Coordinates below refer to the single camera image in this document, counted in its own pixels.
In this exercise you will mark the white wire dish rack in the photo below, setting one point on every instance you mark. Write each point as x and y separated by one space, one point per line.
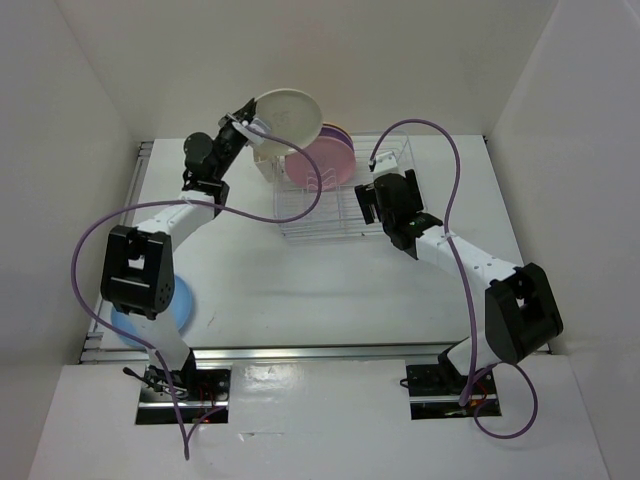
337 216

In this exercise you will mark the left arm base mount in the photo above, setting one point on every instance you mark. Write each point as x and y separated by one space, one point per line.
209 388

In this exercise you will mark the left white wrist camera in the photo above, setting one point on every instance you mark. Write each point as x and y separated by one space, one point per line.
256 131

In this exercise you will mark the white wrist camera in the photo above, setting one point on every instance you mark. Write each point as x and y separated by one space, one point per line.
256 131
383 163

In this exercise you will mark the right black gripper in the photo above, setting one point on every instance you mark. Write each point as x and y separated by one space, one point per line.
367 195

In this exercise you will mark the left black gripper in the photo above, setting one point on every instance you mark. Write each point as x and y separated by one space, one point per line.
246 111

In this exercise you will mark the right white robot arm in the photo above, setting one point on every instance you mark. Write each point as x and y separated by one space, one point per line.
518 312

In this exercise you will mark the purple plastic plate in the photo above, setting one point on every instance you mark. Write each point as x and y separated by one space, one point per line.
347 140

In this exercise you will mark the cream cutlery holder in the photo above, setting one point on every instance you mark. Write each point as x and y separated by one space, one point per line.
266 165

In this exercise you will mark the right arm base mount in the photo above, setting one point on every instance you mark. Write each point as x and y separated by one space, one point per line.
427 385

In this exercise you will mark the cream plastic plate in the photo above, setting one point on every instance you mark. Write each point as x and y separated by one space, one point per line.
290 115

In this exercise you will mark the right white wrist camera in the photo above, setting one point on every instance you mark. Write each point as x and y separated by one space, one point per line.
383 163

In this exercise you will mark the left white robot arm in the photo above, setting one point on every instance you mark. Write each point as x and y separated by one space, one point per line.
138 275

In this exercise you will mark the pink plastic plate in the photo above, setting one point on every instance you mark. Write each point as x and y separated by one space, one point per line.
335 160

